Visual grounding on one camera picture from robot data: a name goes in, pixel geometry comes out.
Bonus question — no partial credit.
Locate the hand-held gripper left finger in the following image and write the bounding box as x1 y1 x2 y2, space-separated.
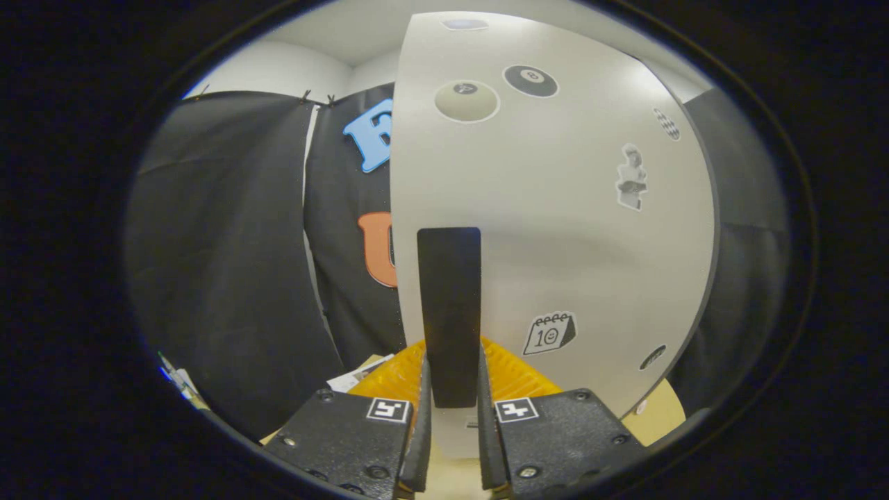
261 339 433 500

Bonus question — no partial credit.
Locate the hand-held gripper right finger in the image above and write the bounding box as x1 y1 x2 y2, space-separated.
476 337 651 500

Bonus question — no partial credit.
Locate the black door handle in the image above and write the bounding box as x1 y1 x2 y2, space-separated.
417 227 482 409

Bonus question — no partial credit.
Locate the light grey shoe cabinet door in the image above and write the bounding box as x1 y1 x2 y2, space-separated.
389 10 717 459

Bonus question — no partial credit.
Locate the white book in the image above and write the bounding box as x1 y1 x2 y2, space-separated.
326 354 395 393

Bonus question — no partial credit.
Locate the blue-lit desk clutter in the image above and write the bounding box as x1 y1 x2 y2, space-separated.
156 351 209 410

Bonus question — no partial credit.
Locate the black backdrop cloth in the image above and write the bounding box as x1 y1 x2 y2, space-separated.
125 87 792 445

